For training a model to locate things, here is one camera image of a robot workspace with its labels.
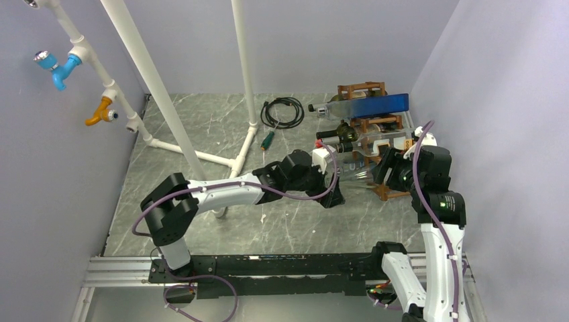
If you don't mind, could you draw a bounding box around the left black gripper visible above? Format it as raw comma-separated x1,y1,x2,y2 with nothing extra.
287,159,346,209

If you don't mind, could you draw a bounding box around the blue clear bottle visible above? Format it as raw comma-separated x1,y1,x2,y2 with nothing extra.
338,161,376,176

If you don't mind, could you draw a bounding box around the clear square liquor bottle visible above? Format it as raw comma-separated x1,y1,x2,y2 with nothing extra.
334,128,415,158

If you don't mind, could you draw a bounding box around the dark wine bottle cream label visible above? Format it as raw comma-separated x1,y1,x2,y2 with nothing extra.
315,122,381,142

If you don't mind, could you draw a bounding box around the tall blue liquid bottle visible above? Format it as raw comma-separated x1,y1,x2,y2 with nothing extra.
314,93,409,120

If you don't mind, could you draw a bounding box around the dark green wine bottle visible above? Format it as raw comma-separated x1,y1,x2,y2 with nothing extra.
308,91,382,112

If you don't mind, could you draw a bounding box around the tall clear glass bottle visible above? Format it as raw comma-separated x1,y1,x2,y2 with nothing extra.
339,172,377,189

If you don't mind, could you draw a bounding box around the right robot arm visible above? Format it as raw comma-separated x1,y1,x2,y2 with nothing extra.
369,146,470,321

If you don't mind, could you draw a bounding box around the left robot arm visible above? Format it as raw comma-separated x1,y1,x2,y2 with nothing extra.
140,146,345,282

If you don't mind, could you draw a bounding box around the brown wooden wine rack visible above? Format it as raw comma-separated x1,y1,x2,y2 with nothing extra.
338,81,412,202

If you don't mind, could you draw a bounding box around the orange plastic faucet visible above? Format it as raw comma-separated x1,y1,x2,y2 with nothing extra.
85,96,118,126

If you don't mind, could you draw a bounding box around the blue plastic faucet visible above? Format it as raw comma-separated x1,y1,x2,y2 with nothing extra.
33,50,83,91

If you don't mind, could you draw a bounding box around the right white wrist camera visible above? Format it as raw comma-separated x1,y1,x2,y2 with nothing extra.
403,126,438,160

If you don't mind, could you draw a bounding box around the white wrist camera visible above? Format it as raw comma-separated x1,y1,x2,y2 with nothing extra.
311,140,338,173
403,126,438,160

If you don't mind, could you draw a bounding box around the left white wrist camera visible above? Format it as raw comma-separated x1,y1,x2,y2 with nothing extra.
311,140,338,173

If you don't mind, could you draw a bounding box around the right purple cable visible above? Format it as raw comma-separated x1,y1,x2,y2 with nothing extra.
367,119,470,322

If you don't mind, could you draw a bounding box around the purple cable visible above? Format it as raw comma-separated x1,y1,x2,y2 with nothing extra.
367,119,470,322
131,141,341,322

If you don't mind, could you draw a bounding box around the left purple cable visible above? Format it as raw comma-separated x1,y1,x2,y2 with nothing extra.
131,141,341,322

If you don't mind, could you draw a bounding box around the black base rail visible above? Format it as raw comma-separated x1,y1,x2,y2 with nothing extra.
148,250,388,299

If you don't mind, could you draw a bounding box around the green handled screwdriver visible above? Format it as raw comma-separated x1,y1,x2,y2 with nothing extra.
260,131,275,152

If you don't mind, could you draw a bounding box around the black coiled cable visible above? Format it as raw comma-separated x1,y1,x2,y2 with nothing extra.
260,97,305,130

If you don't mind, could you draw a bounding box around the white PVC pipe frame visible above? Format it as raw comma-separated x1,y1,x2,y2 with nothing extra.
24,0,260,219

